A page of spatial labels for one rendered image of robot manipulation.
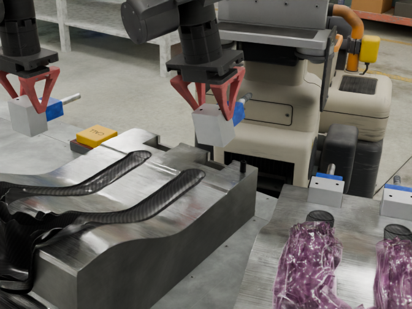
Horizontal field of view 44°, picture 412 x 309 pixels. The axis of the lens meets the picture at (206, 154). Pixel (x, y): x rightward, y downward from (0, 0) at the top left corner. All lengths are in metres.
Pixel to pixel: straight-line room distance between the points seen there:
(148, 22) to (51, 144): 0.51
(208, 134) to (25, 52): 0.31
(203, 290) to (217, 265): 0.06
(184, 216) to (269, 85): 0.53
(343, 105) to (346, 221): 0.66
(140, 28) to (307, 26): 0.46
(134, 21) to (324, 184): 0.37
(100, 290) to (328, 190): 0.38
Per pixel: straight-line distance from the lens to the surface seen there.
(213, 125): 0.78
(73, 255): 0.57
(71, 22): 4.68
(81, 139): 1.06
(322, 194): 0.80
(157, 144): 0.92
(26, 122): 0.89
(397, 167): 2.90
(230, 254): 0.77
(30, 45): 0.86
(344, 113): 1.40
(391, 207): 0.80
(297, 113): 1.14
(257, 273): 0.61
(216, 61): 0.74
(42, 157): 1.07
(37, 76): 0.85
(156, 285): 0.68
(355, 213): 0.80
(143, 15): 0.67
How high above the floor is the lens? 1.28
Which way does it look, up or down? 27 degrees down
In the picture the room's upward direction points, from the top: 1 degrees clockwise
